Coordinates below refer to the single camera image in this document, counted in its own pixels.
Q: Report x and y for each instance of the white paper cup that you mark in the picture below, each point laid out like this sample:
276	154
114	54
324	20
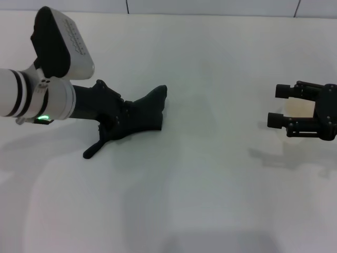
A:
300	109

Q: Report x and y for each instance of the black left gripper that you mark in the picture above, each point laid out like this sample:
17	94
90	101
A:
100	102

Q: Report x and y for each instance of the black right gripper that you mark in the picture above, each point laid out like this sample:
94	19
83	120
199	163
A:
327	113

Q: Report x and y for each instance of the dark blue rag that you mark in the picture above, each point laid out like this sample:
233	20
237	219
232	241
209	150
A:
147	110

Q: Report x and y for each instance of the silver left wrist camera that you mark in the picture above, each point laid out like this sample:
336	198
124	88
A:
73	52

